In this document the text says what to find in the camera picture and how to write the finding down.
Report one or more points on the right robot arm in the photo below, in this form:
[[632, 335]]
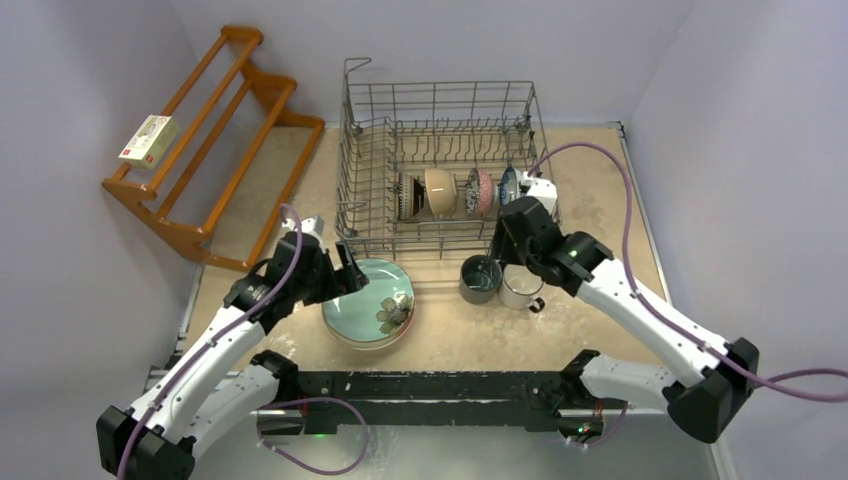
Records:
[[703, 380]]

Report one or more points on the dark green mug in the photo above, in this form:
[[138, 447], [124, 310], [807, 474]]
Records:
[[480, 279]]

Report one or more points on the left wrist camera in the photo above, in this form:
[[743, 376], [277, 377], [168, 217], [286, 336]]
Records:
[[312, 226]]

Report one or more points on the grey wire dish rack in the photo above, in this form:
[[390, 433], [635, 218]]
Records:
[[391, 128]]

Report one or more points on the brown floral pattern bowl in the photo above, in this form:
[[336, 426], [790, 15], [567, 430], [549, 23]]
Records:
[[480, 192]]

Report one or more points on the white ribbed mug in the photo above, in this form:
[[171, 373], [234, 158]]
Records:
[[520, 289]]

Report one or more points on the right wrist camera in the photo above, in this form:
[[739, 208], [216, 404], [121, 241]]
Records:
[[542, 189]]

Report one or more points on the wooden shelf rack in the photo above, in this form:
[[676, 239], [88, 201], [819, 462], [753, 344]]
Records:
[[152, 201]]

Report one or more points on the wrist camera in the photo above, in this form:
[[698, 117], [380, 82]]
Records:
[[312, 226], [542, 189]]

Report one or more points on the small cardboard box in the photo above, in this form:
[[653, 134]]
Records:
[[150, 142]]

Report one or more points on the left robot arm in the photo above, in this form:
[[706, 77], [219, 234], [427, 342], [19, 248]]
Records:
[[163, 434]]

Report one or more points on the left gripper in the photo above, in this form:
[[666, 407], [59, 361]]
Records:
[[348, 278]]

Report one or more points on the teal floral plate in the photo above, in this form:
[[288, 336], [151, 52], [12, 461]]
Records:
[[386, 279]]

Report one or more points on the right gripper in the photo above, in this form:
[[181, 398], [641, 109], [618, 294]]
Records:
[[515, 225]]

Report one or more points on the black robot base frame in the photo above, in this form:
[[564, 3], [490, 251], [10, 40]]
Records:
[[538, 401]]

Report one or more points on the blue white pattern bowl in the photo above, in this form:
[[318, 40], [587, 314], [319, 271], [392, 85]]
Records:
[[509, 186]]

